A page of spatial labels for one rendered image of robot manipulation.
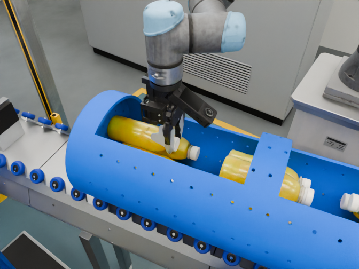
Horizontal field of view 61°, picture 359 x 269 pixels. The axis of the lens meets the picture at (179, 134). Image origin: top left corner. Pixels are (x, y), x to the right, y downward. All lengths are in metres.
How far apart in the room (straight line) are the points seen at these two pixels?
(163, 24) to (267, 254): 0.47
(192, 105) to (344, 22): 2.89
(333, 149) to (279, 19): 1.32
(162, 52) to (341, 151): 0.64
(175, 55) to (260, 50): 1.73
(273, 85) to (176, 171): 1.85
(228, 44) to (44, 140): 0.77
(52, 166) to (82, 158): 0.35
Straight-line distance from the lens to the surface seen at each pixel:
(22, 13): 1.31
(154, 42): 0.60
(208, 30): 0.60
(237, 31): 0.61
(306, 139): 1.03
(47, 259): 1.81
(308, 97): 0.96
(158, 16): 0.58
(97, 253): 1.35
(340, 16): 3.46
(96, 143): 0.70
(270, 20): 2.22
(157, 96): 0.70
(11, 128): 1.18
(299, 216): 0.61
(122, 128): 0.82
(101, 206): 0.89
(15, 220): 2.19
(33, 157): 1.12
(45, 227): 2.09
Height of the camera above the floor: 1.68
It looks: 44 degrees down
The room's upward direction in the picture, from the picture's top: straight up
